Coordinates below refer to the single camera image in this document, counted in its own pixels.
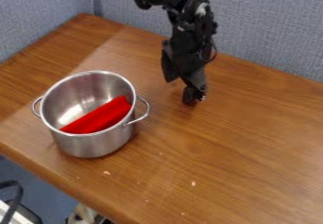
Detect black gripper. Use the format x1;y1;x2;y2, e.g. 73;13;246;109
161;29;216;106

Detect red block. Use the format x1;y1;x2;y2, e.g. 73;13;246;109
60;95;131;134

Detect stainless steel pot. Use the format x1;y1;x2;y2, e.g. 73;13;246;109
32;71;143;158

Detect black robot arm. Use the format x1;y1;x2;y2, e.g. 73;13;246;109
133;0;219;105

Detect white black object under table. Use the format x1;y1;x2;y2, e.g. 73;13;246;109
61;203;113;224

